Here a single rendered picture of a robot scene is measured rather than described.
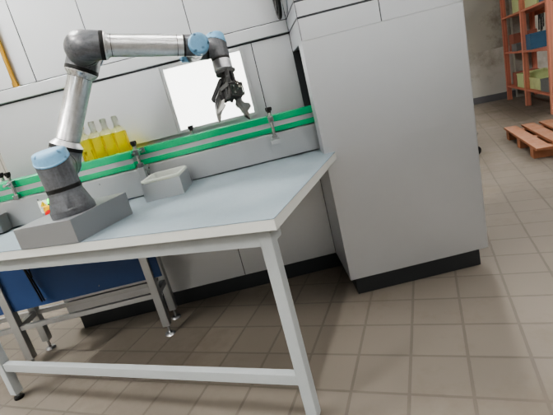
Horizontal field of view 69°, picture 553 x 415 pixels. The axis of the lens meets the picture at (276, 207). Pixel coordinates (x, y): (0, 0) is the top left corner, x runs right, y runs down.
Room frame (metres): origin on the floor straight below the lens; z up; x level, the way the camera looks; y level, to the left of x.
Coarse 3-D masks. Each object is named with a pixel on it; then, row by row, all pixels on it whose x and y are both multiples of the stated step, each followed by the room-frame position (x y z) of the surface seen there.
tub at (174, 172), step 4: (172, 168) 1.93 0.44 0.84; (176, 168) 1.92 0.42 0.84; (180, 168) 1.92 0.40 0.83; (184, 168) 1.86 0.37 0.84; (156, 172) 1.93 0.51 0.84; (160, 172) 1.92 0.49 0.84; (164, 172) 1.92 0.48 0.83; (168, 172) 1.92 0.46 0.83; (172, 172) 1.92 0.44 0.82; (176, 172) 1.92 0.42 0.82; (180, 172) 1.75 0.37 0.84; (148, 176) 1.84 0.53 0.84; (152, 176) 1.89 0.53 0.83; (156, 176) 1.92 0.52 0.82; (160, 176) 1.92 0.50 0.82; (164, 176) 1.71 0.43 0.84; (168, 176) 1.71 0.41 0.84; (172, 176) 1.72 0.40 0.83; (144, 180) 1.75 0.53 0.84; (148, 180) 1.71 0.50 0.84; (152, 180) 1.71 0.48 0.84; (156, 180) 1.72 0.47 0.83
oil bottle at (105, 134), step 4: (108, 128) 2.04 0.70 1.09; (100, 132) 2.03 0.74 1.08; (104, 132) 2.02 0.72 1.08; (108, 132) 2.02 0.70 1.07; (100, 136) 2.02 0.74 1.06; (104, 136) 2.02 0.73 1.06; (108, 136) 2.02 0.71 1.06; (112, 136) 2.03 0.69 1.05; (104, 140) 2.02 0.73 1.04; (108, 140) 2.02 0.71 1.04; (112, 140) 2.02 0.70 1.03; (104, 144) 2.02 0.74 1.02; (108, 144) 2.02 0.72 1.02; (112, 144) 2.02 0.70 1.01; (108, 148) 2.02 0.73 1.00; (112, 148) 2.02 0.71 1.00; (116, 148) 2.03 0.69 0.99; (108, 152) 2.02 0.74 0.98; (112, 152) 2.02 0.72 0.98; (116, 152) 2.02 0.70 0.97
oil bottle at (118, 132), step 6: (114, 126) 2.04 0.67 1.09; (120, 126) 2.04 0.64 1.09; (114, 132) 2.02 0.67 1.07; (120, 132) 2.02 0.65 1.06; (114, 138) 2.02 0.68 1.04; (120, 138) 2.02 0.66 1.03; (126, 138) 2.04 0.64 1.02; (120, 144) 2.02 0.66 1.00; (126, 144) 2.03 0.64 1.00; (120, 150) 2.02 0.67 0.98; (126, 150) 2.02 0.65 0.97
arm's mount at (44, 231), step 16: (96, 208) 1.41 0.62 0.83; (112, 208) 1.47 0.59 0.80; (128, 208) 1.55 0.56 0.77; (32, 224) 1.42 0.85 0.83; (48, 224) 1.34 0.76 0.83; (64, 224) 1.31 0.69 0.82; (80, 224) 1.33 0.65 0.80; (96, 224) 1.39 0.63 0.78; (112, 224) 1.45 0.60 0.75; (32, 240) 1.38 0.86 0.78; (48, 240) 1.35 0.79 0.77; (64, 240) 1.32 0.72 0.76; (80, 240) 1.31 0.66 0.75
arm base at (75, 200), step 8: (72, 184) 1.40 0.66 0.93; (80, 184) 1.43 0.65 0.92; (48, 192) 1.38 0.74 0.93; (56, 192) 1.37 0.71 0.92; (64, 192) 1.37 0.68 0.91; (72, 192) 1.39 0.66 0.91; (80, 192) 1.41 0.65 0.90; (56, 200) 1.37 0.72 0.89; (64, 200) 1.37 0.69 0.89; (72, 200) 1.38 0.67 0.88; (80, 200) 1.39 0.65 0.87; (88, 200) 1.41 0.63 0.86; (56, 208) 1.36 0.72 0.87; (64, 208) 1.36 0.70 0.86; (72, 208) 1.36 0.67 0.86; (80, 208) 1.37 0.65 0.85; (88, 208) 1.39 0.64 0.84; (56, 216) 1.36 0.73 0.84; (64, 216) 1.35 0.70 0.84
